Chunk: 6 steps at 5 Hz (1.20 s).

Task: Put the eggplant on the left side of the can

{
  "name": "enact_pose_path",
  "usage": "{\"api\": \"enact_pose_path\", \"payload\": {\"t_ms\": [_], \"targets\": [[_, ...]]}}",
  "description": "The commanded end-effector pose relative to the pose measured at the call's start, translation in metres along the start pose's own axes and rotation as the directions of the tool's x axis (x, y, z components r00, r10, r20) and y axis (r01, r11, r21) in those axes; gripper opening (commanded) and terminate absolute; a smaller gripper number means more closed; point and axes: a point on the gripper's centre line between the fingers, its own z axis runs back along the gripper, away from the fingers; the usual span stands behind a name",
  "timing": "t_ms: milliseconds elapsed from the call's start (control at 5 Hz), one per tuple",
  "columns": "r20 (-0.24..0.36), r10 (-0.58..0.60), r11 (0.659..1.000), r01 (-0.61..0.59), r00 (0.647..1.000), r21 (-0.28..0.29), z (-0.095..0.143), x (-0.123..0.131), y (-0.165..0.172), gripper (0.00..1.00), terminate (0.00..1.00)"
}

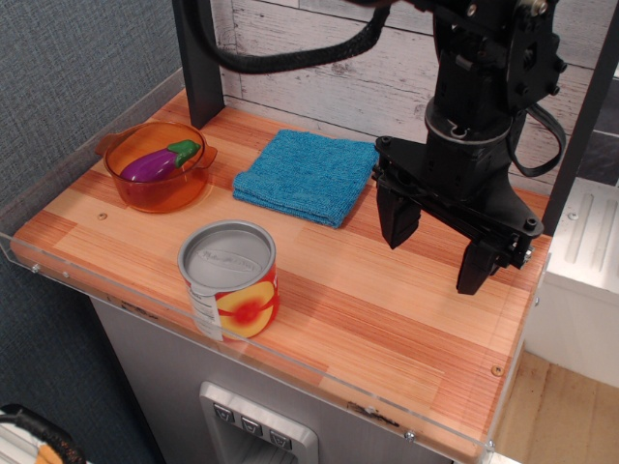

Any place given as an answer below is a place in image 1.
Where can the folded blue towel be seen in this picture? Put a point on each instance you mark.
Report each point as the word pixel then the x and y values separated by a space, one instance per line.
pixel 308 176

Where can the peach can with grey lid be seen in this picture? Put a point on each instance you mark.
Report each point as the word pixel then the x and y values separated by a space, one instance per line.
pixel 230 270

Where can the clear acrylic table guard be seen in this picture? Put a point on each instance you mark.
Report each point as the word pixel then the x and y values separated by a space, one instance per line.
pixel 380 332

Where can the dark frame post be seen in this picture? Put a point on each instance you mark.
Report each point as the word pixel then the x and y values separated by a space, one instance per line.
pixel 201 73
pixel 585 123

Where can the dark right frame post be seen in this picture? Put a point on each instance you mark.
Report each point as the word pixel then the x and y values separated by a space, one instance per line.
pixel 585 123

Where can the orange transparent plastic pot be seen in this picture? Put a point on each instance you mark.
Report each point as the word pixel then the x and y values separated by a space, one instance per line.
pixel 173 193

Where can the black and orange object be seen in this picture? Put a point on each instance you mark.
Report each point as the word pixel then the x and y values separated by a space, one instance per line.
pixel 27 437

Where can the dark left frame post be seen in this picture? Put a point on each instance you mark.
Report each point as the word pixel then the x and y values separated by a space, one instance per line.
pixel 201 73

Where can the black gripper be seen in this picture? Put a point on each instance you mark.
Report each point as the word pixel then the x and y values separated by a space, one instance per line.
pixel 459 176

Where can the grey cabinet with dispenser panel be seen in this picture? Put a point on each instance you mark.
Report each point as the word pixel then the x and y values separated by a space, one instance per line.
pixel 166 372

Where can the purple toy eggplant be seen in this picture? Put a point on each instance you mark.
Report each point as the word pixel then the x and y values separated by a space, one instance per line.
pixel 159 165

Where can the white ridged appliance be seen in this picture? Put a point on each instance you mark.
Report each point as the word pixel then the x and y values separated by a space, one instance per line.
pixel 574 319

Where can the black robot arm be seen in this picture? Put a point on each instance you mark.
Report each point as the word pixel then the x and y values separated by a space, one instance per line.
pixel 497 61

